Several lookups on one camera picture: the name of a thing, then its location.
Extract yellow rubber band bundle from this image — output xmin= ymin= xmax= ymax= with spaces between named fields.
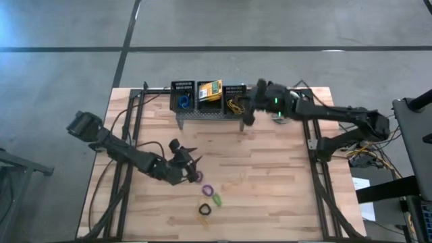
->
xmin=226 ymin=96 xmax=246 ymax=115

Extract grey perforated metal shelf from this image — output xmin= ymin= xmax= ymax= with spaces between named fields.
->
xmin=175 ymin=109 xmax=246 ymax=132

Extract blue keyboard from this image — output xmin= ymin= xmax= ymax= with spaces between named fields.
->
xmin=421 ymin=202 xmax=432 ymax=234

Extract white paper sheet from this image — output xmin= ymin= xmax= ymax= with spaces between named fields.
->
xmin=352 ymin=177 xmax=377 ymax=222

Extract black crossbar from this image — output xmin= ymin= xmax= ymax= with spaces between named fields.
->
xmin=356 ymin=175 xmax=419 ymax=204

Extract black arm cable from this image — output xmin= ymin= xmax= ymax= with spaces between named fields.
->
xmin=136 ymin=140 xmax=166 ymax=159
xmin=293 ymin=80 xmax=325 ymax=106

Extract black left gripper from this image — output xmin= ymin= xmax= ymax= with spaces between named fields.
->
xmin=167 ymin=138 xmax=203 ymax=185

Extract black aluminium table frame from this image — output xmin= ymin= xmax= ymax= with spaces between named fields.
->
xmin=82 ymin=80 xmax=367 ymax=241

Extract yellow green crayon box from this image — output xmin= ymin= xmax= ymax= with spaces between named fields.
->
xmin=198 ymin=80 xmax=223 ymax=102

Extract brown cable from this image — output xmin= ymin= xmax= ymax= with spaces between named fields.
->
xmin=88 ymin=92 xmax=163 ymax=234

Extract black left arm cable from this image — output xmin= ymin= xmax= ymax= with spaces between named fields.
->
xmin=136 ymin=140 xmax=166 ymax=159

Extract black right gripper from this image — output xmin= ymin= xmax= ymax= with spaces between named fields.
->
xmin=242 ymin=79 xmax=271 ymax=126

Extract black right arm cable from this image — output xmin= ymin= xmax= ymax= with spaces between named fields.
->
xmin=293 ymin=80 xmax=325 ymax=106

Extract mixed cable bundle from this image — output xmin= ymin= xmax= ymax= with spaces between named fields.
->
xmin=346 ymin=126 xmax=404 ymax=180

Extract grey side table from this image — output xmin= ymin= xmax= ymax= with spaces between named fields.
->
xmin=0 ymin=147 xmax=55 ymax=239

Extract black pole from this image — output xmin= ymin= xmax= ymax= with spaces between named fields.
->
xmin=407 ymin=88 xmax=432 ymax=113

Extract grey cart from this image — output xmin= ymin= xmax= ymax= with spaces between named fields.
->
xmin=392 ymin=97 xmax=432 ymax=203

